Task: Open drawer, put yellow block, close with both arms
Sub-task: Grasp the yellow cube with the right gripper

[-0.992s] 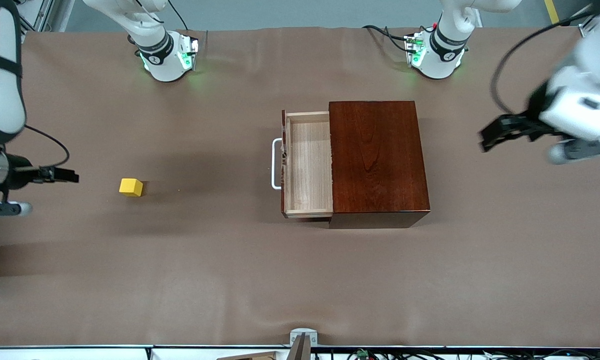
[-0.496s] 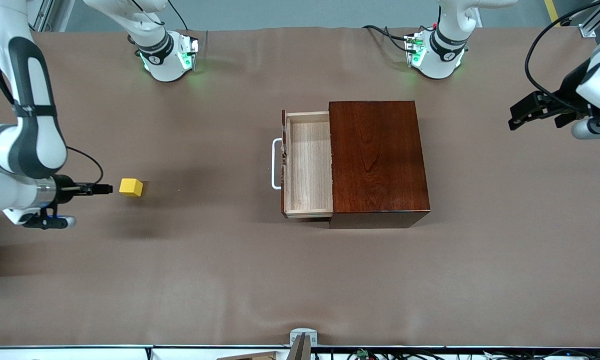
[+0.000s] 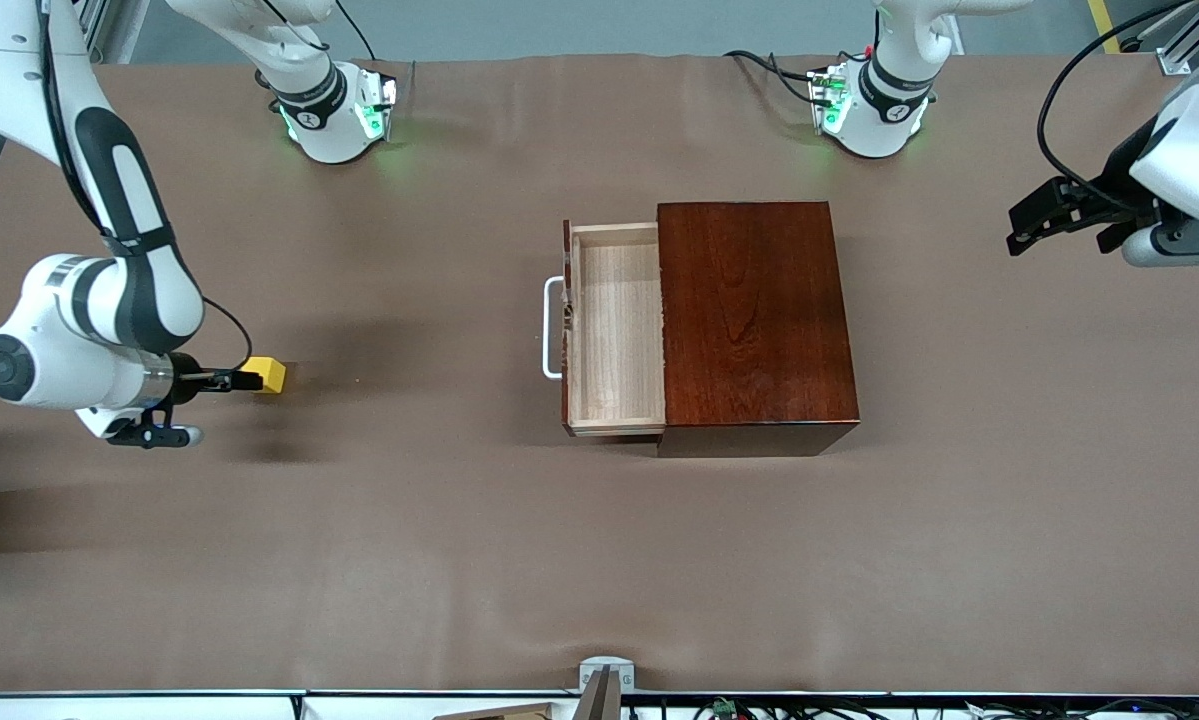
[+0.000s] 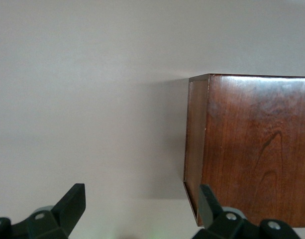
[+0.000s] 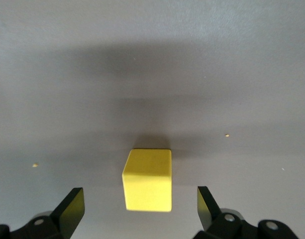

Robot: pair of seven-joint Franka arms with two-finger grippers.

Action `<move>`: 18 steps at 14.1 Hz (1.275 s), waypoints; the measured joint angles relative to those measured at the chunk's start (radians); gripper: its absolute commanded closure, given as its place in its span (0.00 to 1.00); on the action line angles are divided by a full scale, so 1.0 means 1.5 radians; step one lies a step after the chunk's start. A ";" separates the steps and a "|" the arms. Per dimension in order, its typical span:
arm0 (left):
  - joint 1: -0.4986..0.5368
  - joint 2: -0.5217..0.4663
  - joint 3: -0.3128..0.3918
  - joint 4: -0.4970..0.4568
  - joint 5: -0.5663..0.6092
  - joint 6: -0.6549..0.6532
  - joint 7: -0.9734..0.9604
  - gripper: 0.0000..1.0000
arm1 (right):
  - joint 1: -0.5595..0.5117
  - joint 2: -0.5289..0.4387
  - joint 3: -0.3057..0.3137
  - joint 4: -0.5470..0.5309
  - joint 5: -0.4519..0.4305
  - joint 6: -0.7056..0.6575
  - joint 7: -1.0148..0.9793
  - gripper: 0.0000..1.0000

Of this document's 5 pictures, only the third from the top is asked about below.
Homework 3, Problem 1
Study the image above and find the wooden drawer with white handle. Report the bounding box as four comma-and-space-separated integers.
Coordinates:
542, 220, 668, 439

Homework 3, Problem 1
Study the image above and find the dark wooden drawer cabinet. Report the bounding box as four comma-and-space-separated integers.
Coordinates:
656, 201, 861, 459

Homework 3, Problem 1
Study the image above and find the brown table cover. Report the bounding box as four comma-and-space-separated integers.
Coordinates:
0, 52, 1199, 696

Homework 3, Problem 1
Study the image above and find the brown cardboard piece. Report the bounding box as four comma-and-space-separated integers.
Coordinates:
432, 702, 562, 720

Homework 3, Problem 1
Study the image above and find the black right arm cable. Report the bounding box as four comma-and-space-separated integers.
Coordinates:
37, 0, 255, 373

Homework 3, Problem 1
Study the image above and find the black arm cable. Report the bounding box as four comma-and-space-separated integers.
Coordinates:
37, 0, 255, 373
1036, 0, 1190, 213

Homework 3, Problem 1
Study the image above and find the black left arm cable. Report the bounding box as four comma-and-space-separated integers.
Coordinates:
1036, 0, 1190, 213

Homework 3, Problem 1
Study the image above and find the black left base cable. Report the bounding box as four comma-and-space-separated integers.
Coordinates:
723, 50, 822, 105

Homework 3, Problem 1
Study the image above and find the black base cable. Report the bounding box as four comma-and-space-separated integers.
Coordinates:
334, 0, 377, 61
723, 50, 822, 105

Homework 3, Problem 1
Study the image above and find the black right base cable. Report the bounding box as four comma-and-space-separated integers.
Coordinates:
334, 0, 377, 61

